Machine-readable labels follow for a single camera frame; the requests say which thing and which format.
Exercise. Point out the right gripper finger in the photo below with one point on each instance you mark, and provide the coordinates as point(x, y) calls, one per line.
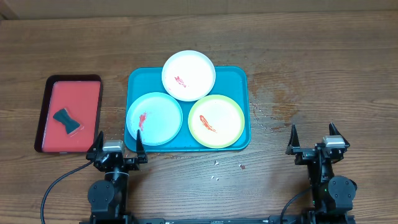
point(333, 131)
point(294, 139)

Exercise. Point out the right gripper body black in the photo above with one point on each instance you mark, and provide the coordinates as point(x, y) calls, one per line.
point(303, 155)

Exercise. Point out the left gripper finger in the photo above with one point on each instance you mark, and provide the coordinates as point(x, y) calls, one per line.
point(97, 144)
point(141, 154)

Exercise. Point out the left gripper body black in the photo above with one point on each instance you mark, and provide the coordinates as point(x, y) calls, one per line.
point(131, 164)

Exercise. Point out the light blue plate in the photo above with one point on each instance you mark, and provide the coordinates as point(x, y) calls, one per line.
point(156, 116)

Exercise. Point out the dark green sponge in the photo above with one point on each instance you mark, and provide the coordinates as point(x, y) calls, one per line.
point(64, 118)

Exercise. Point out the white plate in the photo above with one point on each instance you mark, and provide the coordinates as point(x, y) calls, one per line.
point(188, 75)

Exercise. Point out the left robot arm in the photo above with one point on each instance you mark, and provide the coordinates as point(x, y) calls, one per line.
point(108, 197)

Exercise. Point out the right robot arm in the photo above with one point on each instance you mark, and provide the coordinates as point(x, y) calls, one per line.
point(332, 195)

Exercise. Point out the dark tray with red liquid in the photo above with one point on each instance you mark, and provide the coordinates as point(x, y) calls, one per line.
point(81, 96)

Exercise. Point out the yellow-green plate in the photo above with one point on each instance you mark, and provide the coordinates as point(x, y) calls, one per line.
point(216, 121)

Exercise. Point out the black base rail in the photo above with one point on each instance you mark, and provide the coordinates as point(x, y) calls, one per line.
point(273, 219)

